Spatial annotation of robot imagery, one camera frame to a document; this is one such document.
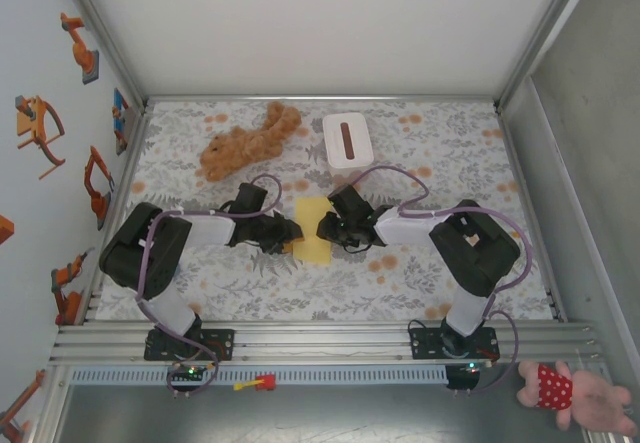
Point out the brown teddy bear plush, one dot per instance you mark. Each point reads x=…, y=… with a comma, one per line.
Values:
x=250, y=148

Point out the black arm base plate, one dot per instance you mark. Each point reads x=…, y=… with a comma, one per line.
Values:
x=425, y=343
x=225, y=343

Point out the yellow cloth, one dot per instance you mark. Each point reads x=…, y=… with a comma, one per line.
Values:
x=310, y=213

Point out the aluminium side rail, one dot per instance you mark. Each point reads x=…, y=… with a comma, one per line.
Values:
x=525, y=188
x=120, y=183

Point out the aluminium frame post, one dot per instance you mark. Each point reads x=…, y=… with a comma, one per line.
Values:
x=540, y=38
x=106, y=38

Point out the white tissue box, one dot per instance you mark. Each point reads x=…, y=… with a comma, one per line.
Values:
x=340, y=138

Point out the orange claw wall sticker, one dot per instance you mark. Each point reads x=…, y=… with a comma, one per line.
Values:
x=30, y=123

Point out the floral patterned tablecloth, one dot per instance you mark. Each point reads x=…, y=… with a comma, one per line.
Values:
x=300, y=293

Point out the blue orange wall sticker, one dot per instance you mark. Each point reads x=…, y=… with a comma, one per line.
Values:
x=120, y=113

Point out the pink plush red dotted dress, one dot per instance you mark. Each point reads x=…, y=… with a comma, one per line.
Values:
x=555, y=388

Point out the aluminium frame crossbar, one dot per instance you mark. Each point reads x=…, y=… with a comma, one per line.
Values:
x=320, y=98

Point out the red yellow connector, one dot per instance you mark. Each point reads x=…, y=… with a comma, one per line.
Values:
x=262, y=383

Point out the orange block wall sticker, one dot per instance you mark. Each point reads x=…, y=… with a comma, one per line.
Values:
x=5, y=230

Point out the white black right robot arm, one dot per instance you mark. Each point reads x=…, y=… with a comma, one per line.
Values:
x=475, y=258

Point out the aluminium mounting rail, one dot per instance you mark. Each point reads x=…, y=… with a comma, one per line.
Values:
x=325, y=343

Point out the small circuit board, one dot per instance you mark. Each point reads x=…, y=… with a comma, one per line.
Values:
x=475, y=367
x=190, y=372

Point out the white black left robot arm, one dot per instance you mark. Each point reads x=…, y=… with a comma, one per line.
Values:
x=160, y=263

